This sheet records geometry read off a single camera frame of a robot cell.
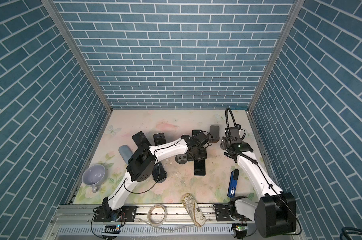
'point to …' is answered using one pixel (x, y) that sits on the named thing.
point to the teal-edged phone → (199, 167)
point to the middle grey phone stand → (181, 158)
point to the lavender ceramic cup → (94, 176)
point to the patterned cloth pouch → (194, 209)
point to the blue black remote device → (233, 183)
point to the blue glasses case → (125, 152)
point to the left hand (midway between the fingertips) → (202, 158)
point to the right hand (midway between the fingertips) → (230, 141)
